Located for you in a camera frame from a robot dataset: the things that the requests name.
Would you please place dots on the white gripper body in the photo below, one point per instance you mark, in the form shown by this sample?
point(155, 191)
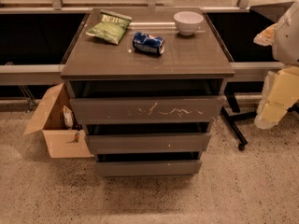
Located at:
point(288, 44)

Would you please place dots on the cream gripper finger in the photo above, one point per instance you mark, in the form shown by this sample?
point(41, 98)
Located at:
point(266, 111)
point(266, 36)

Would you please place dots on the grey top drawer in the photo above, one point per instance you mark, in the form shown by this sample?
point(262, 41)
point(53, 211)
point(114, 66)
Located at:
point(146, 110)

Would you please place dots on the grey drawer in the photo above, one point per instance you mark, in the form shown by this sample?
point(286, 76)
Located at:
point(148, 168)
point(146, 110)
point(147, 143)

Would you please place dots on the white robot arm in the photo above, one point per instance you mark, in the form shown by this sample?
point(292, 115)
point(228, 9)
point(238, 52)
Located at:
point(285, 47)

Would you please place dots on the grey middle drawer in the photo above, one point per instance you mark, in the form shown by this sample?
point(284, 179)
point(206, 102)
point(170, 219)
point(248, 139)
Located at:
point(147, 143)

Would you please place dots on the grey drawer cabinet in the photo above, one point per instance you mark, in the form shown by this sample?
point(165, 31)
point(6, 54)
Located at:
point(191, 66)

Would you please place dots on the grey bottom drawer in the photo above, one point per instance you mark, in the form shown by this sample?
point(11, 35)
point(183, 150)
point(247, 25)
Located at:
point(148, 168)

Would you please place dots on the open cardboard box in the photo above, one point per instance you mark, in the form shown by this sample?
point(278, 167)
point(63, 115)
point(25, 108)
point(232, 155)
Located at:
point(49, 119)

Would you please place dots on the dark side table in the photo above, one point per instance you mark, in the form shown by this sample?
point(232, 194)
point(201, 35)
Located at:
point(273, 12)

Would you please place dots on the black wheeled stand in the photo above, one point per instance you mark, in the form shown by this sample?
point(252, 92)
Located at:
point(239, 112)

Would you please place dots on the white ceramic bowl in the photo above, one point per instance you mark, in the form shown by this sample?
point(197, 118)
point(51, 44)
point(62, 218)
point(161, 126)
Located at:
point(187, 22)

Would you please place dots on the crushed blue soda can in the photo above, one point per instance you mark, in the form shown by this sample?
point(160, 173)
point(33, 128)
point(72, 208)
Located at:
point(148, 43)

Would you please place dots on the green chip bag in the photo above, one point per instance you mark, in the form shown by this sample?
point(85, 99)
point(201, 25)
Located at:
point(111, 28)

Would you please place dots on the white bag in box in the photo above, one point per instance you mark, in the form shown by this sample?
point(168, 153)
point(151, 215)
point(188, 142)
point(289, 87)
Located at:
point(68, 118)

